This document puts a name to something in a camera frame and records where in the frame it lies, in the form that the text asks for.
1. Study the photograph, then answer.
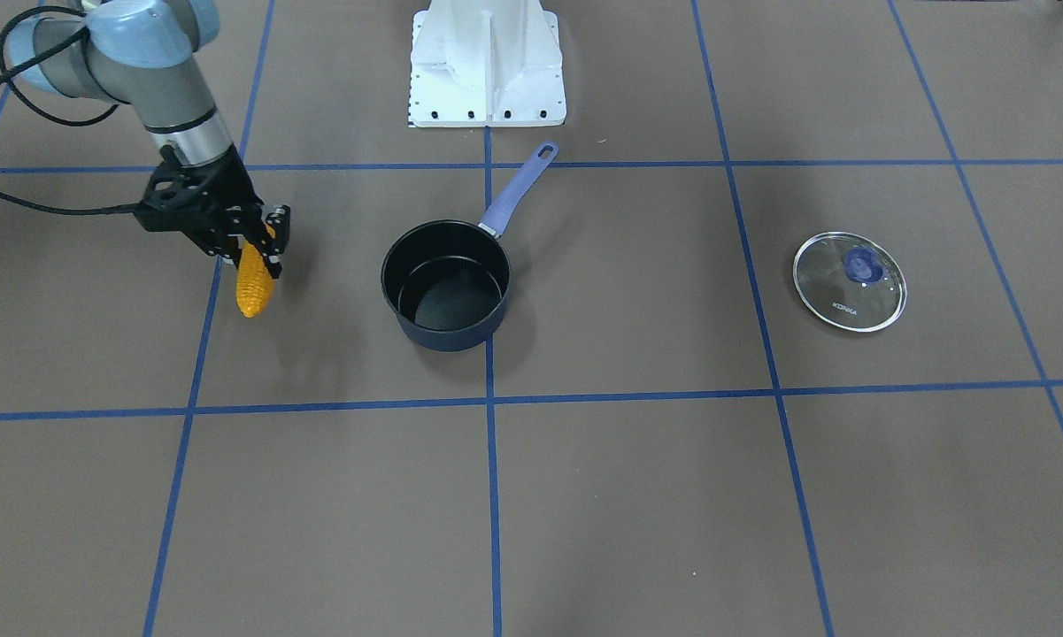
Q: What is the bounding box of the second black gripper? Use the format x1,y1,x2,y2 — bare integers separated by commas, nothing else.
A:
187,146,292,280

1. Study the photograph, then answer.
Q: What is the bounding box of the yellow corn cob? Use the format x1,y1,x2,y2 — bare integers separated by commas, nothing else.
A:
235,235,275,319

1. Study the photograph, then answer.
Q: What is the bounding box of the glass pot lid blue knob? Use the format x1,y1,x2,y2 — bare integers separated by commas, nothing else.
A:
791,231,908,334

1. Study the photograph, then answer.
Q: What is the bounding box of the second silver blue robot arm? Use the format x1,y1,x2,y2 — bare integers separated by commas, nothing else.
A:
0,1,291,279

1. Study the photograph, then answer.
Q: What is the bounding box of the dark blue saucepan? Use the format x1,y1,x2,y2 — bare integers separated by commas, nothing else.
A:
379,141,559,352

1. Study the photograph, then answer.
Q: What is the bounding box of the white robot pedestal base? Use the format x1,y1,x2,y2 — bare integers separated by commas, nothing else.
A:
407,1,567,128

